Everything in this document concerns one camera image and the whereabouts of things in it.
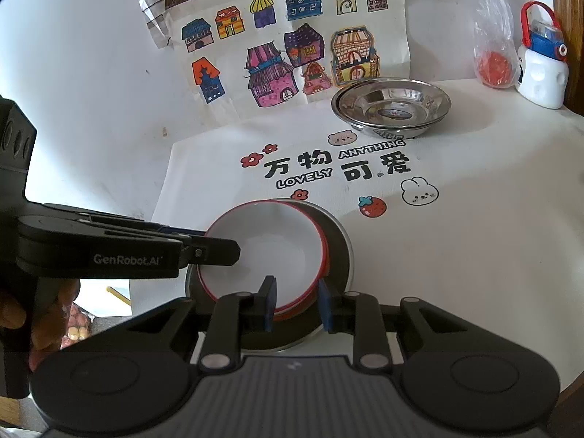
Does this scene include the coloured houses drawing paper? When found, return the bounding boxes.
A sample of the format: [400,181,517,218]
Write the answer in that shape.
[166,0,411,131]

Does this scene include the white water bottle red handle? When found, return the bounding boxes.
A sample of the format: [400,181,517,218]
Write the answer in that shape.
[515,1,571,109]

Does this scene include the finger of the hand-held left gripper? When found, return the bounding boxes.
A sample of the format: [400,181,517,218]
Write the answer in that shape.
[180,236,241,268]
[27,204,206,240]

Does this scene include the white bowl with red rim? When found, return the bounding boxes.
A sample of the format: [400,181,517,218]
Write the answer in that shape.
[199,201,327,312]
[271,200,333,322]

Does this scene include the steel plate with centre sticker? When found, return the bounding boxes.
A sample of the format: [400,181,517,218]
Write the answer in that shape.
[335,77,452,129]

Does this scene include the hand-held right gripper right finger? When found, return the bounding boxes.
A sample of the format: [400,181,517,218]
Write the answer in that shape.
[318,278,462,370]

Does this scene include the white printed table mat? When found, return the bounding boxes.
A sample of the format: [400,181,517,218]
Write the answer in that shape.
[130,77,584,395]

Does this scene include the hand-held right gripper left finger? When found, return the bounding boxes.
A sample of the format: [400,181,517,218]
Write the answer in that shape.
[132,276,278,370]

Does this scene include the person's left hand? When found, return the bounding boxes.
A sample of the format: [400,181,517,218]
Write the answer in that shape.
[0,278,93,353]

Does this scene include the clear plastic bag red contents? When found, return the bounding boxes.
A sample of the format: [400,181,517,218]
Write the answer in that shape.
[472,0,522,89]

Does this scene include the plain steel plate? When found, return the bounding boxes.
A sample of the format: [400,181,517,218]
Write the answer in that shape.
[332,98,447,140]

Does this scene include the curved wooden frame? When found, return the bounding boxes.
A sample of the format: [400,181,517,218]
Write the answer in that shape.
[551,0,584,103]

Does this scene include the steel bowl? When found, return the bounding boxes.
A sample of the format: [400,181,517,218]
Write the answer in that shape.
[185,201,355,353]

